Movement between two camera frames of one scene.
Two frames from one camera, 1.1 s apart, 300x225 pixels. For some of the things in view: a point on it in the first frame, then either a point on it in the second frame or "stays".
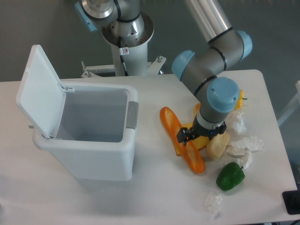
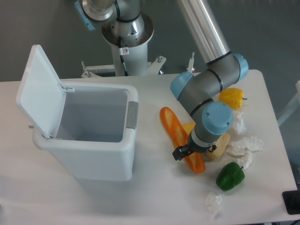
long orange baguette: [190, 152] stays
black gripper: [196, 130] to [181, 152]
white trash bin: [95, 138] stays
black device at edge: [291, 199] stays
